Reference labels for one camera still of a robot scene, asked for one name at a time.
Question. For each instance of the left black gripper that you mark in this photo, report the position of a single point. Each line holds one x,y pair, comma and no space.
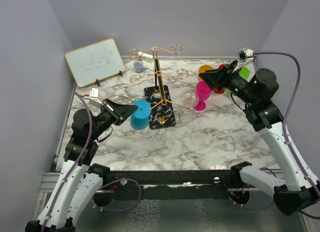
120,112

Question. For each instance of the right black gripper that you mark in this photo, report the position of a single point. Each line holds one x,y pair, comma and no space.
221,76

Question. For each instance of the orange wine glass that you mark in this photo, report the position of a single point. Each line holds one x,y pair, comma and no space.
203,69

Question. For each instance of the red wine glass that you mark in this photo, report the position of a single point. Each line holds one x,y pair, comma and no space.
219,73

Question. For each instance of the magenta wine glass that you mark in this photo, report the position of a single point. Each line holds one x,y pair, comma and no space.
203,92

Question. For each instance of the blue wine glass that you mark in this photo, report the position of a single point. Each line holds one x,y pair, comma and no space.
139,120

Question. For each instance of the green wine glass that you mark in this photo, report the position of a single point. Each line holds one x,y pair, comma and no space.
243,72

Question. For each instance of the clear wine glass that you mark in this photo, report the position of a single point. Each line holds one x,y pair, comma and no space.
187,113

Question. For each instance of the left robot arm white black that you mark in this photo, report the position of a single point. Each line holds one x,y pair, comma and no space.
79,179

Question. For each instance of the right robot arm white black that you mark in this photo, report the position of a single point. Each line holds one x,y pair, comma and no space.
298,189

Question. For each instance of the small clear plastic cup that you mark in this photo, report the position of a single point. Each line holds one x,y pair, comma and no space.
138,66

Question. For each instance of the gold framed whiteboard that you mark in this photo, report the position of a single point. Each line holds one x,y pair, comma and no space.
95,62

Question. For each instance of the white whiteboard eraser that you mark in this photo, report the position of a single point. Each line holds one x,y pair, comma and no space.
145,57

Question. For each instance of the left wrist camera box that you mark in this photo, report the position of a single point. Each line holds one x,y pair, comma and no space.
93,98

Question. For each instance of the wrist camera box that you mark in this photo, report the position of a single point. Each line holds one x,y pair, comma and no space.
245,56
93,98

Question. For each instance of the gold wire glass rack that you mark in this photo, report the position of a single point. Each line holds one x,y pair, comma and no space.
158,96

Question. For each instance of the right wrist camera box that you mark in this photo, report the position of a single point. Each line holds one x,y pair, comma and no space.
245,56

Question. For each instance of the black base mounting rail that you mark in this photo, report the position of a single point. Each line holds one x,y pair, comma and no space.
130,185

